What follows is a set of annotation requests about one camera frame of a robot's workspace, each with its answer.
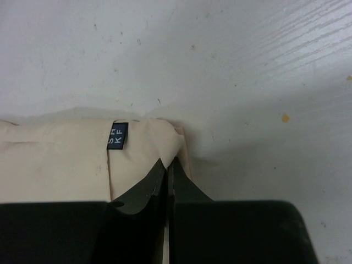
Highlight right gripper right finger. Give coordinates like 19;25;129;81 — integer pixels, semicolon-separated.
168;159;318;263

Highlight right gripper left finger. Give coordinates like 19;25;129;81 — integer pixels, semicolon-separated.
1;161;166;263

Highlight beige trousers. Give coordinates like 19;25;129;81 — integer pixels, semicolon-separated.
0;117;196;264

